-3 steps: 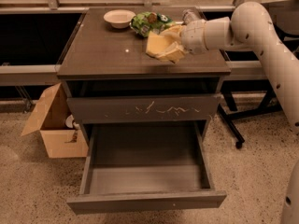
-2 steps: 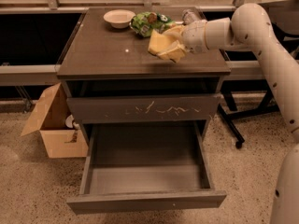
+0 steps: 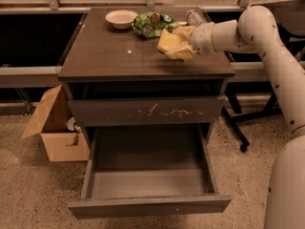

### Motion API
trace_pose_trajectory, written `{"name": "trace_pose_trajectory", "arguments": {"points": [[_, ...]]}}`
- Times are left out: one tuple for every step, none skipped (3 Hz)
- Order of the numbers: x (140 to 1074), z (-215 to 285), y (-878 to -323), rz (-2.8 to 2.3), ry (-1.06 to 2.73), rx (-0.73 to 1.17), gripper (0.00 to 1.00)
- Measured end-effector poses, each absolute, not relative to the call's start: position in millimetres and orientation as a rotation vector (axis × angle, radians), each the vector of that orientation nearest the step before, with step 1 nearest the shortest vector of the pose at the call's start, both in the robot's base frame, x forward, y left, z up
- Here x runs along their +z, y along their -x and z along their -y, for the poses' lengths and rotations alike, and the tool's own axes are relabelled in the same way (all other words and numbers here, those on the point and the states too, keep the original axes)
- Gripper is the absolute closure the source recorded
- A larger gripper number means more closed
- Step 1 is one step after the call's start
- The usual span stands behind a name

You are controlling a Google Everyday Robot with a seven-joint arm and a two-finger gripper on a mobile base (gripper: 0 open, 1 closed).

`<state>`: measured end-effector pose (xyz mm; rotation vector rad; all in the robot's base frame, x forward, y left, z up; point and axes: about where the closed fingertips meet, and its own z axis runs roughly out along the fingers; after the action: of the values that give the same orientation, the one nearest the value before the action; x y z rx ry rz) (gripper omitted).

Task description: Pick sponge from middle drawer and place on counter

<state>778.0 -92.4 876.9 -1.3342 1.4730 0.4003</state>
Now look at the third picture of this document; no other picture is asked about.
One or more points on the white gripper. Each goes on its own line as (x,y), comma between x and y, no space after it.
(202,37)

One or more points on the clear plastic bottle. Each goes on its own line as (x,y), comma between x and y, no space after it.
(194,18)

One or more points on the green chip bag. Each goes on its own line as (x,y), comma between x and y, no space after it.
(151,24)

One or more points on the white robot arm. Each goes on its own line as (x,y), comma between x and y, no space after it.
(257,30)

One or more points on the closed grey top drawer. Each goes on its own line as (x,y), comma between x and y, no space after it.
(146,111)

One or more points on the open grey middle drawer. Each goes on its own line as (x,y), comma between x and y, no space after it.
(154,170)

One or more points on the grey drawer cabinet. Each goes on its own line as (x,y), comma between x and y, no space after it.
(106,63)

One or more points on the white bowl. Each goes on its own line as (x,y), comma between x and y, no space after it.
(121,19)

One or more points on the white cup in box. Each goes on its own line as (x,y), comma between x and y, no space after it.
(71,126)

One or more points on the yellow sponge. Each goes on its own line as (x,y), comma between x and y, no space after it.
(168,41)

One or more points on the cardboard box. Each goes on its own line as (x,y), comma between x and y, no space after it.
(49,120)

